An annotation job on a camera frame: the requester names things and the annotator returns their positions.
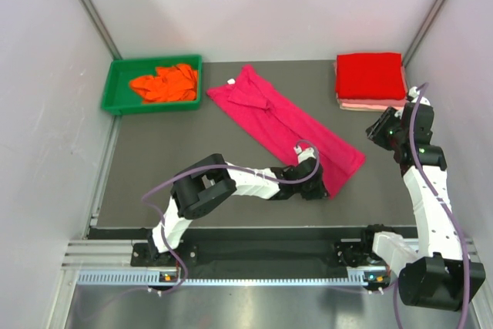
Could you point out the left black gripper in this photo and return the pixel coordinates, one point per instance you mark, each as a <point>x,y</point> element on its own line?
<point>319,192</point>

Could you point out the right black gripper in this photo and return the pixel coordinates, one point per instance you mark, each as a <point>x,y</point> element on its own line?
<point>375,132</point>

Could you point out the magenta pink t-shirt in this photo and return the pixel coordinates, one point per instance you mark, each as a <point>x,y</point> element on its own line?
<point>277,124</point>

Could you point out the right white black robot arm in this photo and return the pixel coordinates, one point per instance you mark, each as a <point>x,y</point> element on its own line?
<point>432,275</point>

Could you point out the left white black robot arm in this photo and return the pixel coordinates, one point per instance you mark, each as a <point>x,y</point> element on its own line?
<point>200,189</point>

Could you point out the folded peach t-shirt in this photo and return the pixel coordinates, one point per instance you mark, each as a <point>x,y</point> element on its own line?
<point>368,105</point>

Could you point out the folded red t-shirt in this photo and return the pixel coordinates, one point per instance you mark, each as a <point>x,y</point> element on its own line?
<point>367,58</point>

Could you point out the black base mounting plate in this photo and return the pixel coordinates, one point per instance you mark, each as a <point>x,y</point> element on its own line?
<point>262,252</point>

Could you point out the orange t-shirt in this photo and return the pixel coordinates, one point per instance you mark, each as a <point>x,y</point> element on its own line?
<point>178,83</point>

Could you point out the green plastic bin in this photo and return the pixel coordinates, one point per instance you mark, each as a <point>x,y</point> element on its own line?
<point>119,99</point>

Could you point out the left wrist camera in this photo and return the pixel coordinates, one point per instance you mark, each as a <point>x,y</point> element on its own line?
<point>304,154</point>

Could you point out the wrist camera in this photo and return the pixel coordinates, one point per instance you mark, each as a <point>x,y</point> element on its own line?
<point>415,94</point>
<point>304,154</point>

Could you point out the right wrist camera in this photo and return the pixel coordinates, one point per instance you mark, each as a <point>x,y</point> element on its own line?
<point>415,94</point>

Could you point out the aluminium frame rail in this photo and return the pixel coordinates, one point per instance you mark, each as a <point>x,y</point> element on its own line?
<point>98,254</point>

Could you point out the slotted grey cable duct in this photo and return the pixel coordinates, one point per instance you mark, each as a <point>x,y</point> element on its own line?
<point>167,278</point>

